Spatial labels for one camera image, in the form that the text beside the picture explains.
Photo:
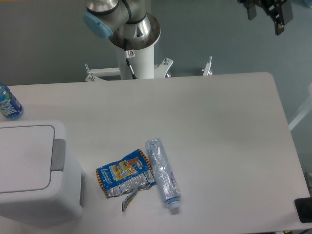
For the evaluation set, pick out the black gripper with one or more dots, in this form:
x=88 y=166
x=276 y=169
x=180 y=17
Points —
x=280 y=11

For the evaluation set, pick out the silver robot arm blue cap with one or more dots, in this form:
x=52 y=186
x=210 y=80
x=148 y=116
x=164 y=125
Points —
x=128 y=25

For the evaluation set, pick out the white trash can body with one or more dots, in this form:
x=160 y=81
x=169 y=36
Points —
x=61 y=200

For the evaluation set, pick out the white trash can lid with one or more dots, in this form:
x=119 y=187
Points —
x=25 y=158

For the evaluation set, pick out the crushed clear plastic bottle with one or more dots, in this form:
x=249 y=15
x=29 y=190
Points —
x=164 y=176

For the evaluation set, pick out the black object at table edge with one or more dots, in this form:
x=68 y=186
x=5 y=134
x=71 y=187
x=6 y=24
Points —
x=304 y=209

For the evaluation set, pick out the blue snack wrapper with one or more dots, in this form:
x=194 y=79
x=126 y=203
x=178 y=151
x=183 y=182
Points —
x=127 y=176

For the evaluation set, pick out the grey lid push button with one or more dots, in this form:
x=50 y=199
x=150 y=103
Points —
x=58 y=155

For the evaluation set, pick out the blue labelled drink bottle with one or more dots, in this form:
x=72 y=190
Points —
x=10 y=107

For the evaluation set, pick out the white frame at right edge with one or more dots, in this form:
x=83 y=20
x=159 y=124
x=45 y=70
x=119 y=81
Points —
x=302 y=111

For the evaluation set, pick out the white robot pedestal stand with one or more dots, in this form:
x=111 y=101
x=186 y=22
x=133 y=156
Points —
x=133 y=64

